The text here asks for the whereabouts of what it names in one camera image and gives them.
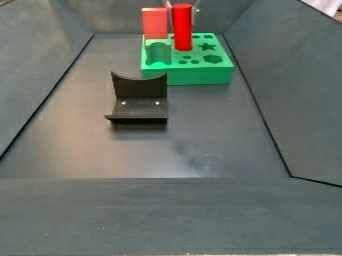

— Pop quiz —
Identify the green shape sorter board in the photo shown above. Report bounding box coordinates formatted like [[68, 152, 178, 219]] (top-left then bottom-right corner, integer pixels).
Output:
[[140, 33, 234, 85]]

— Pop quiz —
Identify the red cylinder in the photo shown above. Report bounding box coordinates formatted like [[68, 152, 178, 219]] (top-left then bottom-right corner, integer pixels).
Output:
[[171, 3, 192, 51]]

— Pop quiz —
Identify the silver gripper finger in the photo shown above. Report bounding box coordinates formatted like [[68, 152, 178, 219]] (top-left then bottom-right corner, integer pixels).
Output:
[[192, 0, 202, 14], [162, 0, 172, 9]]

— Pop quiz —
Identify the black curved cradle stand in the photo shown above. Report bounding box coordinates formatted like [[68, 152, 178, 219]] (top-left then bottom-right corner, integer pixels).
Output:
[[104, 72, 168, 122]]

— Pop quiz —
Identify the red arch block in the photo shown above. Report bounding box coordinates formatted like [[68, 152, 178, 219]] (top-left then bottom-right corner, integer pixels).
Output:
[[141, 8, 168, 39]]

